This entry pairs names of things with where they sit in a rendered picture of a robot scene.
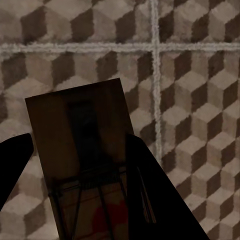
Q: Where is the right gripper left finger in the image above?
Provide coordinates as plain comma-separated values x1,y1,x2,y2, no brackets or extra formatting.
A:
0,133,34,211

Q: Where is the mousetrap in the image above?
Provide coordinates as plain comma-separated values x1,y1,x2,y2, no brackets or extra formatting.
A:
25,78,157,240

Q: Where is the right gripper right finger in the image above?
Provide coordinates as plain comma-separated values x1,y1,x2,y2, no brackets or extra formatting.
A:
126,133,210,240

